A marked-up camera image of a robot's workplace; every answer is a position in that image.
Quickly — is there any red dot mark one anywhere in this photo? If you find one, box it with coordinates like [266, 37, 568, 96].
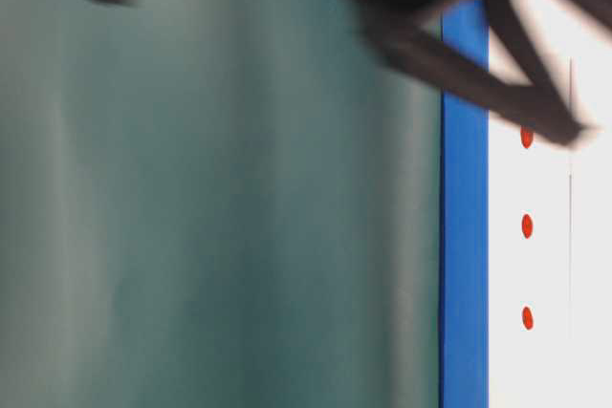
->
[520, 127, 534, 149]

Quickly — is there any red dot mark two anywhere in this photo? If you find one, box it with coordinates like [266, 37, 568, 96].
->
[521, 213, 534, 239]

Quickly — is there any red dot mark three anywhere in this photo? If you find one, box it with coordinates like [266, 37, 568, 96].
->
[521, 306, 534, 330]

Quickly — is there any white foam board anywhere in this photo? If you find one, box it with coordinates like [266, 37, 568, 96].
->
[488, 0, 611, 407]

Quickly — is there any blue table mat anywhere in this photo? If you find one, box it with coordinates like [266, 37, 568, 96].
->
[439, 0, 490, 408]

